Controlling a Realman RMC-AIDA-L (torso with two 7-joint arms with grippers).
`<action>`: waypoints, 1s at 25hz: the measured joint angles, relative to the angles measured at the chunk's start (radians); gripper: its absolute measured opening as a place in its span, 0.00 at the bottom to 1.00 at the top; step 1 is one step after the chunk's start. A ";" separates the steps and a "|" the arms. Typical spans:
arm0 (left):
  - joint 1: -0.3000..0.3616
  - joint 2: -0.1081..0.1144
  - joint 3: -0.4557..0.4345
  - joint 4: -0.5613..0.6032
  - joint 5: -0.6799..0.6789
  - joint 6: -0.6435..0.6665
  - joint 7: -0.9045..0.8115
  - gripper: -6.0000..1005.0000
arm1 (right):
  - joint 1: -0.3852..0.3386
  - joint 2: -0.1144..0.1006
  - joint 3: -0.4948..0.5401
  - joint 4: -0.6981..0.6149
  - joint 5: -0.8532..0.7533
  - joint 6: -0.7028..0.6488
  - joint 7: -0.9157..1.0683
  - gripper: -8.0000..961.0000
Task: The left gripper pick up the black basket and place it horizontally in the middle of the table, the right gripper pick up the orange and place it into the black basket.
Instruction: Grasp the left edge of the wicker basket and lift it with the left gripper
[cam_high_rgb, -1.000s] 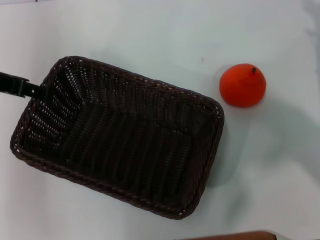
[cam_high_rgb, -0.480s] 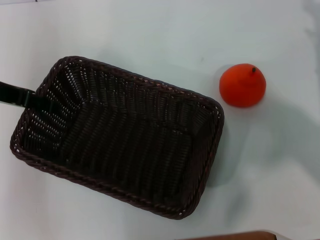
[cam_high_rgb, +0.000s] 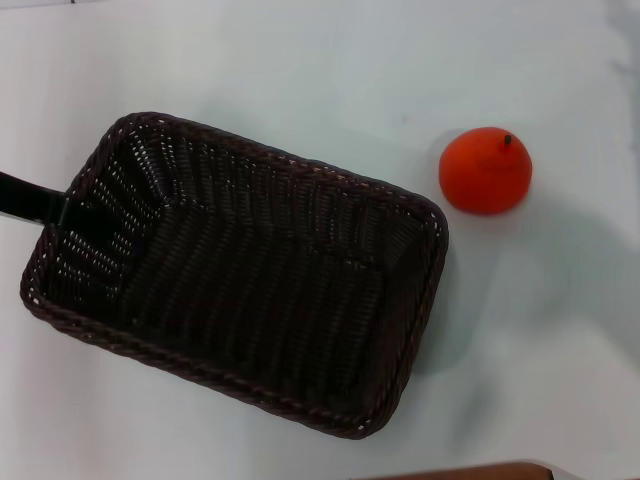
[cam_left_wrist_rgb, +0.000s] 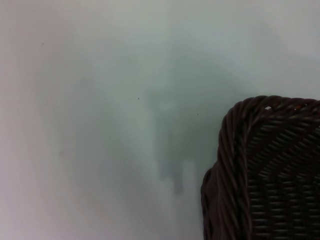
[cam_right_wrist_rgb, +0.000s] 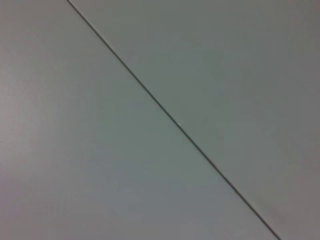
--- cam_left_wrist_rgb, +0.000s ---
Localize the dark brown woven rectangular basket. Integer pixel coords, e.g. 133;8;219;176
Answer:
200;95;320;240

